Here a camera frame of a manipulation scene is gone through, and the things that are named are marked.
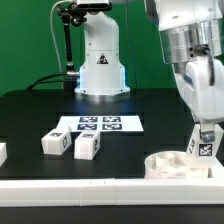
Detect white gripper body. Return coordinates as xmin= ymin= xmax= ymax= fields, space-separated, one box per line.
xmin=174 ymin=57 xmax=224 ymax=124

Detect white marker sheet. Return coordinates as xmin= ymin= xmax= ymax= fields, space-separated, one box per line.
xmin=57 ymin=115 xmax=144 ymax=132

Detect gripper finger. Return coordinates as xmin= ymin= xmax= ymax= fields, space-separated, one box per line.
xmin=200 ymin=123 xmax=215 ymax=143

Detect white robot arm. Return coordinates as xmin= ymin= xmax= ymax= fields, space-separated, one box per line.
xmin=75 ymin=0 xmax=224 ymax=143

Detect white U-shaped fence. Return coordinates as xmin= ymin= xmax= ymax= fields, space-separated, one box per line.
xmin=0 ymin=140 xmax=224 ymax=208

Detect white cable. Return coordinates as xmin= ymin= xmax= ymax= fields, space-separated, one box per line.
xmin=49 ymin=0 xmax=73 ymax=74

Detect black camera stand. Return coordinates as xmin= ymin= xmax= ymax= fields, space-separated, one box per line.
xmin=57 ymin=3 xmax=87 ymax=93

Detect black cable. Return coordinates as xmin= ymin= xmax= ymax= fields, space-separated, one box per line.
xmin=26 ymin=73 xmax=79 ymax=91

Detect white round stool seat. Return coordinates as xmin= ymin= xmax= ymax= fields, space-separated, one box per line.
xmin=144 ymin=151 xmax=208 ymax=179

